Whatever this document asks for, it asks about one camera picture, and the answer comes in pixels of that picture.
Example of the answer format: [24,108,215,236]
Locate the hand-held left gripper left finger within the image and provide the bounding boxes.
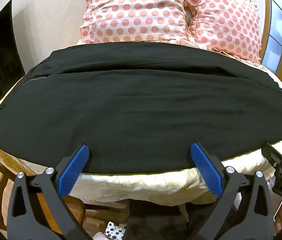
[7,144,90,240]

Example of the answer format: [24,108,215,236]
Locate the pink polka dot pillow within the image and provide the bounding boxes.
[79,0,194,44]
[183,0,263,64]

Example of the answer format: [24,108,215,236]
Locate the white dotted cloth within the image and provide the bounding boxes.
[92,221,129,240]

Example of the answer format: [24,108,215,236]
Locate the blue glass window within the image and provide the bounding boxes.
[261,0,282,74]

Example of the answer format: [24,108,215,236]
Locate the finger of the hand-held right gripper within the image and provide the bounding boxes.
[261,143,282,170]

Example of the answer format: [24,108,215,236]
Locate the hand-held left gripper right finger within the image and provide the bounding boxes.
[190,142,274,240]

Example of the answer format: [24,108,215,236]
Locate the yellow patterned bed sheet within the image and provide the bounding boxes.
[0,62,282,207]
[0,127,56,180]

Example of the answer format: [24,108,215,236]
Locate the black pants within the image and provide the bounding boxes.
[0,41,282,175]

